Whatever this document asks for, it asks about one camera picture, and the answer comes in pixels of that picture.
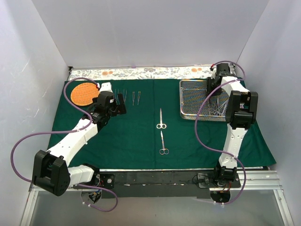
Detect round woven bamboo tray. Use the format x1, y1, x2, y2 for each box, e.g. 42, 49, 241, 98
70, 82, 99, 106

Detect metal mesh instrument tray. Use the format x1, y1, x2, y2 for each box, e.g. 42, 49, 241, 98
179, 80, 229, 122

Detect green surgical cloth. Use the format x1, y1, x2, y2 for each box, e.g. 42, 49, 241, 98
40, 76, 277, 170

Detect steel surgical scissors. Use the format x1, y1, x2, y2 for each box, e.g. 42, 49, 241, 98
159, 131, 169, 155
156, 108, 167, 129

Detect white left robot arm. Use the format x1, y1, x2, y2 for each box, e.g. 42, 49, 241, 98
32, 91, 127, 196

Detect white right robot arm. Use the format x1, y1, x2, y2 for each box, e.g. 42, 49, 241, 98
206, 61, 258, 187

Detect steel surgical forceps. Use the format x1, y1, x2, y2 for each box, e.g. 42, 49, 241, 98
208, 97, 228, 116

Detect floral patterned table mat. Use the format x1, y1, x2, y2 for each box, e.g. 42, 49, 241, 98
69, 65, 212, 81

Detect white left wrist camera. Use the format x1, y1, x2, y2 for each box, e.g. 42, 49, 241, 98
97, 82, 112, 93

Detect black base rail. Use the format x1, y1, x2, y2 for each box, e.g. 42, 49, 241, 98
86, 169, 241, 199

